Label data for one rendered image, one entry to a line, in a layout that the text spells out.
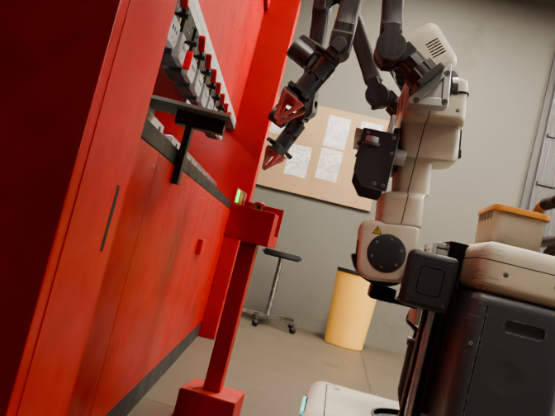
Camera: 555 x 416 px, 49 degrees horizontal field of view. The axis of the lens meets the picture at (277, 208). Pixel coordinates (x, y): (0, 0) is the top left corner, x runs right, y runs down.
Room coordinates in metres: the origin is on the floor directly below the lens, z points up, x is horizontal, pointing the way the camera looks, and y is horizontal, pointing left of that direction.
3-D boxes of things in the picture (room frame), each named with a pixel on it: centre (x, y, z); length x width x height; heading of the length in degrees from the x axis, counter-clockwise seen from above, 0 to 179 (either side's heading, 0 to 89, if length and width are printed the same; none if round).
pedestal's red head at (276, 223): (2.24, 0.07, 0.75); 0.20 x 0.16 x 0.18; 172
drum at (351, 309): (5.29, -0.83, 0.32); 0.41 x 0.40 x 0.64; 173
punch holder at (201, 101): (2.59, 0.46, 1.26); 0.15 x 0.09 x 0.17; 179
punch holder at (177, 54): (1.99, 0.47, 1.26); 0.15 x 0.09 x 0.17; 179
